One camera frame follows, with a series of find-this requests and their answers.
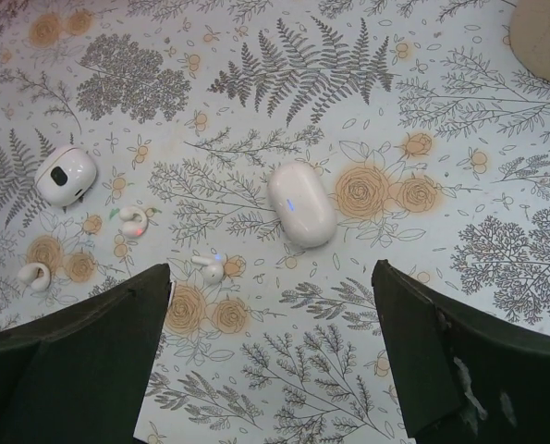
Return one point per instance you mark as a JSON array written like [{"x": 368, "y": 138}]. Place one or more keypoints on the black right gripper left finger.
[{"x": 79, "y": 375}]

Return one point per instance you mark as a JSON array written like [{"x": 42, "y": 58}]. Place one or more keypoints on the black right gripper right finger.
[{"x": 462, "y": 375}]

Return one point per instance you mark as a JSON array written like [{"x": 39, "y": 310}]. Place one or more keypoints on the white stem earbud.
[{"x": 213, "y": 268}]

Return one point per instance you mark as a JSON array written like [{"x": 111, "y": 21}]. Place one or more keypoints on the white oval earbud charging case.
[{"x": 300, "y": 200}]

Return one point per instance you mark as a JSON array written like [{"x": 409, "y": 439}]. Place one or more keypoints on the white square case with screen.
[{"x": 65, "y": 175}]

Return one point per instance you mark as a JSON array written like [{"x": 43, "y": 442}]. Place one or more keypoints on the white clip earbud red light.
[{"x": 135, "y": 221}]

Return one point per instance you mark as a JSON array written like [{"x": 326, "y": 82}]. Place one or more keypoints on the floral patterned table mat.
[{"x": 431, "y": 140}]

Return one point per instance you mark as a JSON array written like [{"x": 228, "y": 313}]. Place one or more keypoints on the beige toilet paper roll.
[{"x": 529, "y": 35}]

